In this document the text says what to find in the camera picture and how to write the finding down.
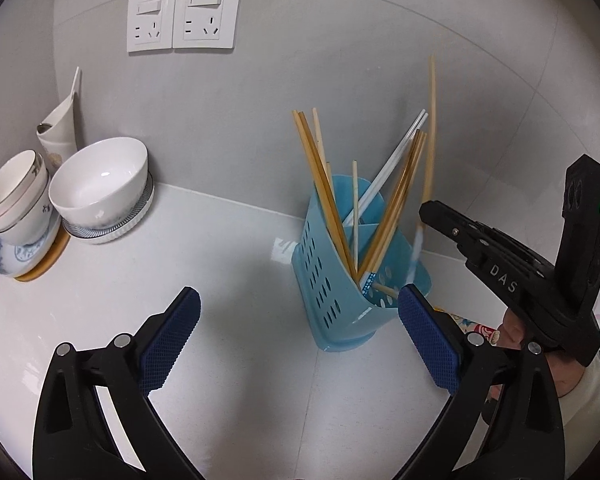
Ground plain pale chopstick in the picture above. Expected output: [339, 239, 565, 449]
[311, 107, 337, 201]

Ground white wall socket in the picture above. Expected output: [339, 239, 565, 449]
[172, 0, 243, 51]
[126, 0, 177, 54]

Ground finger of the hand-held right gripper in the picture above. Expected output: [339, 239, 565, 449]
[419, 200, 491, 266]

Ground white bowl with gold rim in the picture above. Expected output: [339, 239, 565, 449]
[0, 149, 50, 213]
[0, 180, 53, 247]

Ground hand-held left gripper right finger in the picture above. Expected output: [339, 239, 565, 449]
[396, 284, 567, 480]

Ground wooden chopstick with grey end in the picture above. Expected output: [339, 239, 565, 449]
[292, 109, 353, 276]

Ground person's right hand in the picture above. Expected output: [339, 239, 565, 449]
[495, 307, 588, 401]

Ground blue plastic utensil holder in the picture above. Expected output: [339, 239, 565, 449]
[291, 174, 433, 353]

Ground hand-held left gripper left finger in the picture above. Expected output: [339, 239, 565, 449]
[31, 286, 203, 480]

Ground white wall-corner holder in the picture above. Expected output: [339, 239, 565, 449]
[36, 66, 83, 171]

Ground wooden chopstick with light-blue end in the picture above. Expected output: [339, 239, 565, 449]
[407, 54, 438, 281]

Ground round wooden trivet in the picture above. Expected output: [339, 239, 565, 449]
[15, 230, 72, 283]

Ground person's right forearm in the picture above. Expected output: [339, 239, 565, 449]
[560, 360, 600, 441]

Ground white chopstick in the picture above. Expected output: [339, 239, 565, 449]
[341, 109, 427, 226]
[354, 114, 430, 223]

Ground pale chopstick with red-patterned end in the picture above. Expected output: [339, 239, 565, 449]
[372, 282, 502, 345]

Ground large white bowl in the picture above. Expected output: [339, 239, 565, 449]
[47, 136, 150, 231]

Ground blue and white plate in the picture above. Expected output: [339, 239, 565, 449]
[0, 212, 63, 279]

